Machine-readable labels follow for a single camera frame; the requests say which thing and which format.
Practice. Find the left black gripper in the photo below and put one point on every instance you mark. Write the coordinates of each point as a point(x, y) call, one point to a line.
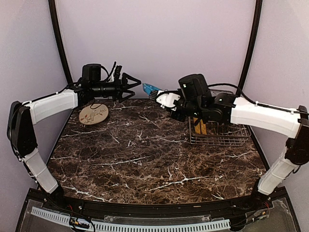
point(119, 89)

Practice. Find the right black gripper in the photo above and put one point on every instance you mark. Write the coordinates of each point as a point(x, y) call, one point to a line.
point(177, 116)

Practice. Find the blue polka dot plate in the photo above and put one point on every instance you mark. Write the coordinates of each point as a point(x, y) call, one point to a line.
point(147, 88)

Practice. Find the beige bird pattern plate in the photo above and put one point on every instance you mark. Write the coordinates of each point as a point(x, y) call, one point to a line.
point(93, 114)

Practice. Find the yellow polka dot plate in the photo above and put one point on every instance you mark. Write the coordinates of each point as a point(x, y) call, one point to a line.
point(203, 127)
point(196, 124)

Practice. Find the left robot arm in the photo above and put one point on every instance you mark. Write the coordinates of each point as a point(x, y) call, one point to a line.
point(23, 117)

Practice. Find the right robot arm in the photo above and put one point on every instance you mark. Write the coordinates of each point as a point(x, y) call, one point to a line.
point(293, 123)

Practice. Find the wire dish rack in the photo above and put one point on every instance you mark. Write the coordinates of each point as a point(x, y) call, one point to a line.
point(222, 135)

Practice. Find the left black frame post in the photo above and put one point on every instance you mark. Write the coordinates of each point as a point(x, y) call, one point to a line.
point(59, 42)

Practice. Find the black frame post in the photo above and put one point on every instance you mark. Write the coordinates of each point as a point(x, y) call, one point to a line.
point(59, 42)
point(251, 43)

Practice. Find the black front rail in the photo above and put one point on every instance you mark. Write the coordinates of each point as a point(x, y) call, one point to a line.
point(233, 208)

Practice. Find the right black frame post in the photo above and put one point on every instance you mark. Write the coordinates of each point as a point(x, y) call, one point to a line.
point(251, 43)

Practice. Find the white slotted cable duct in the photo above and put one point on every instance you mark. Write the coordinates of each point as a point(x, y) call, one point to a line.
point(100, 226)

